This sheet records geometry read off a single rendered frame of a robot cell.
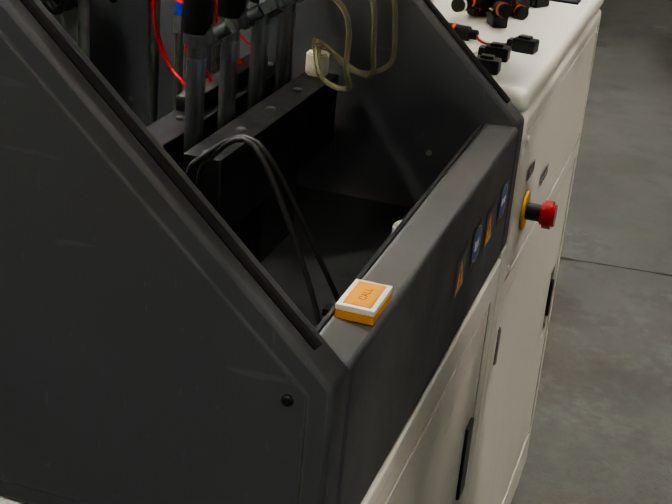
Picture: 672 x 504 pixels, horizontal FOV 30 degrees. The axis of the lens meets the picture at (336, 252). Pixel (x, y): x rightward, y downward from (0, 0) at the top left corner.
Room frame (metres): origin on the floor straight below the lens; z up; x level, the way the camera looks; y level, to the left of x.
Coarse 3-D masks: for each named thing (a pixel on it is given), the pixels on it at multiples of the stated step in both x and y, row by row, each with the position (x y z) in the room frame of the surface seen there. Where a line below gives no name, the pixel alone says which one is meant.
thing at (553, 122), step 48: (432, 0) 1.87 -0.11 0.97; (576, 48) 1.78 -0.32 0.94; (576, 96) 1.89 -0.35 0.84; (528, 144) 1.44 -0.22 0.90; (576, 144) 2.00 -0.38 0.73; (528, 240) 1.58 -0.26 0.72; (528, 288) 1.67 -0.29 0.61; (528, 336) 1.77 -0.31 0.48; (528, 384) 1.88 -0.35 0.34; (480, 432) 1.40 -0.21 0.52; (528, 432) 2.03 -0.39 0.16; (480, 480) 1.48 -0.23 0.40
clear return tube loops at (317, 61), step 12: (336, 0) 1.21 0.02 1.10; (372, 0) 1.29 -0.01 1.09; (396, 0) 1.35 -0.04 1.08; (348, 12) 1.21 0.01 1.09; (372, 12) 1.29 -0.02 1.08; (396, 12) 1.35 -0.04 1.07; (348, 24) 1.21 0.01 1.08; (372, 24) 1.29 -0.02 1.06; (396, 24) 1.35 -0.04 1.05; (348, 36) 1.21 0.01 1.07; (372, 36) 1.29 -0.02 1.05; (396, 36) 1.35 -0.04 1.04; (312, 48) 1.38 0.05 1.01; (324, 48) 1.36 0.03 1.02; (348, 48) 1.21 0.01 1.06; (372, 48) 1.29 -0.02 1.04; (396, 48) 1.35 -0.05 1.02; (312, 60) 1.37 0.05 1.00; (324, 60) 1.37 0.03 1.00; (336, 60) 1.35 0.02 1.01; (348, 60) 1.21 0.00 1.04; (372, 60) 1.29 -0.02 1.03; (312, 72) 1.37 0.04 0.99; (324, 72) 1.37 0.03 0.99; (348, 72) 1.21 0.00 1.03; (360, 72) 1.32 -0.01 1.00; (372, 72) 1.29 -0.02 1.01; (324, 84) 1.25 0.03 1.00; (336, 84) 1.24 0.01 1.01; (348, 84) 1.21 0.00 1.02
